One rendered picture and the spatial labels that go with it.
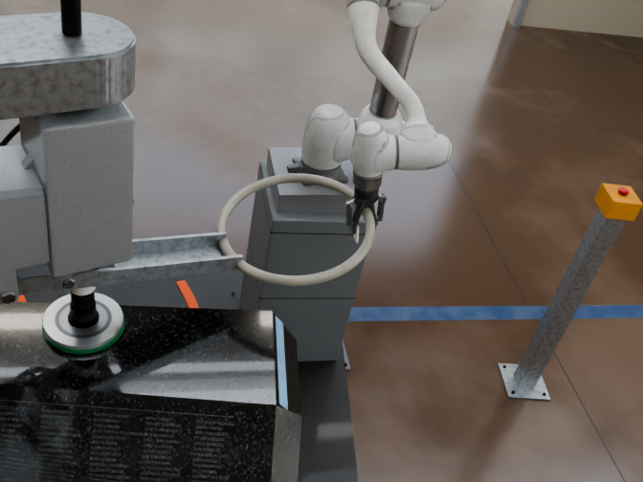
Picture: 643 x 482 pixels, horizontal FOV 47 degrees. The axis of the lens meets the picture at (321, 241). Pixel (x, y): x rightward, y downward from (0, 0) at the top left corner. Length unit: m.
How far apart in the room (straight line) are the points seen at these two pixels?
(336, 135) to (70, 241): 1.20
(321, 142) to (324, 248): 0.42
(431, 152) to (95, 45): 1.01
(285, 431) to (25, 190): 0.92
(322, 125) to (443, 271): 1.55
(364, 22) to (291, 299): 1.20
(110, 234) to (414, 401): 1.84
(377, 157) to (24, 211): 0.97
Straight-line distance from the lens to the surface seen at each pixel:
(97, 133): 1.66
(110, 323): 2.14
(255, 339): 2.16
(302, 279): 2.10
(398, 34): 2.51
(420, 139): 2.17
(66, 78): 1.58
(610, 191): 2.93
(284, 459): 2.08
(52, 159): 1.67
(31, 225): 1.77
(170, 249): 2.17
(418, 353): 3.49
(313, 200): 2.74
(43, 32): 1.67
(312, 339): 3.19
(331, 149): 2.71
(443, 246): 4.15
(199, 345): 2.13
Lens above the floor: 2.44
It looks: 38 degrees down
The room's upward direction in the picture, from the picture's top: 13 degrees clockwise
